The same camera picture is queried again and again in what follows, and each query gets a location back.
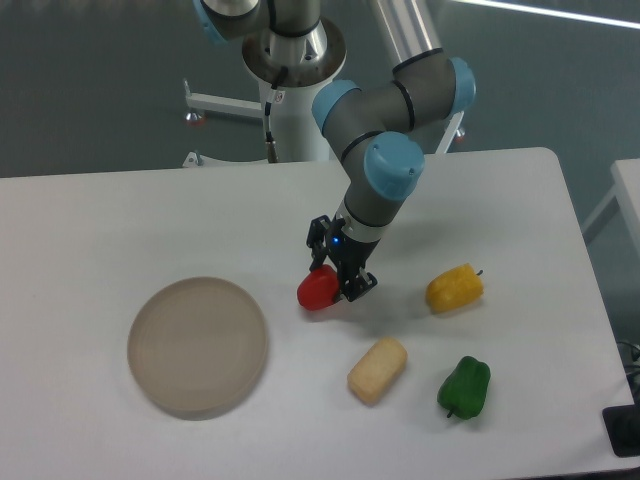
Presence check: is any green toy pepper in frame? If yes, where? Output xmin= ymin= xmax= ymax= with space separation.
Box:
xmin=437 ymin=356 xmax=491 ymax=420

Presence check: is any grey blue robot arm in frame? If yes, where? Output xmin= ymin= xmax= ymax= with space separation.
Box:
xmin=193 ymin=1 xmax=476 ymax=311

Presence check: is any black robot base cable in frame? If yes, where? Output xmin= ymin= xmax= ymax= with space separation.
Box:
xmin=263 ymin=64 xmax=289 ymax=164

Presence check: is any red toy pepper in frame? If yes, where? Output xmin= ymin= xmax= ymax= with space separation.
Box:
xmin=296 ymin=265 xmax=340 ymax=311

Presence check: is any black device at table edge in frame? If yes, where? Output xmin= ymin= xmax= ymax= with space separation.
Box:
xmin=601 ymin=339 xmax=640 ymax=457

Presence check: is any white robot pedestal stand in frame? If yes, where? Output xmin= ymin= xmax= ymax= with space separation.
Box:
xmin=180 ymin=17 xmax=469 ymax=169

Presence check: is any beige toy bread loaf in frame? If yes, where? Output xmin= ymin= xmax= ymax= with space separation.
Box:
xmin=347 ymin=336 xmax=408 ymax=405

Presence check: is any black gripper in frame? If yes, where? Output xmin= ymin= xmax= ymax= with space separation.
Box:
xmin=306 ymin=215 xmax=379 ymax=303

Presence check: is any beige round plate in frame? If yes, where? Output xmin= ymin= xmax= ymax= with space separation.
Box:
xmin=127 ymin=277 xmax=269 ymax=421

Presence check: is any white side table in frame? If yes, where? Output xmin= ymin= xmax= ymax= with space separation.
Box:
xmin=581 ymin=159 xmax=639 ymax=244

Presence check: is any yellow toy pepper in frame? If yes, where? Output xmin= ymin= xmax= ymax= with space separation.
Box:
xmin=425 ymin=263 xmax=484 ymax=313

